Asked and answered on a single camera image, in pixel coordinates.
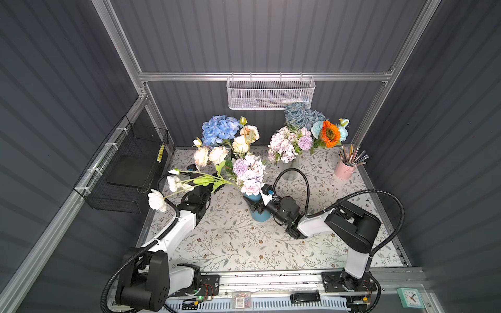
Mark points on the black wire basket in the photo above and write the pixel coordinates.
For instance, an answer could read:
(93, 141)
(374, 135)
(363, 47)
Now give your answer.
(127, 171)

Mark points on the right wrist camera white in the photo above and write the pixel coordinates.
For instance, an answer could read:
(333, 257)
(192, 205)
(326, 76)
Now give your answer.
(268, 194)

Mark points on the clear glass vase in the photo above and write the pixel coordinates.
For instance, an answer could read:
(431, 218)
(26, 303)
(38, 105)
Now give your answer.
(290, 175)

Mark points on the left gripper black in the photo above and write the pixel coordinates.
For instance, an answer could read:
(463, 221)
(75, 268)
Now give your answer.
(201, 188)

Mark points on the cream white rose stem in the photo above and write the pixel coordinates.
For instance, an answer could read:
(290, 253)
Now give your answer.
(204, 155)

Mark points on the dusty blue rose bunch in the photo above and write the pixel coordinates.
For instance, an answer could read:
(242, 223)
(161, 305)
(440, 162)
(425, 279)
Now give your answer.
(298, 116)

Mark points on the white wire mesh basket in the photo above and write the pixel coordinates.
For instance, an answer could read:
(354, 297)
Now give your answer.
(243, 89)

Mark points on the white pink flower bunch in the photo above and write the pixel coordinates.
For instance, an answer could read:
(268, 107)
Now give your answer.
(288, 143)

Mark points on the teal small clock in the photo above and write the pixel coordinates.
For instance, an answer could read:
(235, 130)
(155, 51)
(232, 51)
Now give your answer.
(410, 298)

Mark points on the teal ceramic vase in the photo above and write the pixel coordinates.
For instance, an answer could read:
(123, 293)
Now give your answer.
(257, 208)

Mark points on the orange gerbera flower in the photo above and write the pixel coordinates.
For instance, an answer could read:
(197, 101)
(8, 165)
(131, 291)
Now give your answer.
(330, 135)

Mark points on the blue hydrangea flower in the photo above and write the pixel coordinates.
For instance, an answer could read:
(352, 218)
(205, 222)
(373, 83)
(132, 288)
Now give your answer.
(218, 129)

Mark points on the peach rose stem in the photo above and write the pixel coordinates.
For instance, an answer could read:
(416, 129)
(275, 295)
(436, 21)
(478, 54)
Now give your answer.
(247, 135)

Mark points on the black remote device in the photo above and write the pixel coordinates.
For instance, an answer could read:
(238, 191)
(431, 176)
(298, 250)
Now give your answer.
(305, 297)

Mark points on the white small blossom stem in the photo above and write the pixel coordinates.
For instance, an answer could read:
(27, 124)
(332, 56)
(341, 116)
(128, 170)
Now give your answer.
(182, 182)

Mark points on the floral patterned table mat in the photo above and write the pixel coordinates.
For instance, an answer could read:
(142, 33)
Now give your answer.
(229, 239)

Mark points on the pale aqua peony stem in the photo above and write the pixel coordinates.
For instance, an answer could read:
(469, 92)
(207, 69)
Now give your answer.
(341, 127)

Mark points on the pink pencil cup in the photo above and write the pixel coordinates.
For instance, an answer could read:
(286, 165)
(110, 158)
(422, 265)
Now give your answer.
(343, 171)

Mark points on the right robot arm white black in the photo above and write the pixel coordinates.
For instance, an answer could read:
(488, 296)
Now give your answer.
(357, 227)

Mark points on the small lilac flower sprig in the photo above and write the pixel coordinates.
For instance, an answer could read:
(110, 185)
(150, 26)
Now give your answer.
(250, 174)

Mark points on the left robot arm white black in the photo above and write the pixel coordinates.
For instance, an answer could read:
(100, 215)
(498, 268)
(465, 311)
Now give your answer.
(145, 280)

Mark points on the white marker in basket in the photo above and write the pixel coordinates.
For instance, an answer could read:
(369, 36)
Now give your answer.
(276, 102)

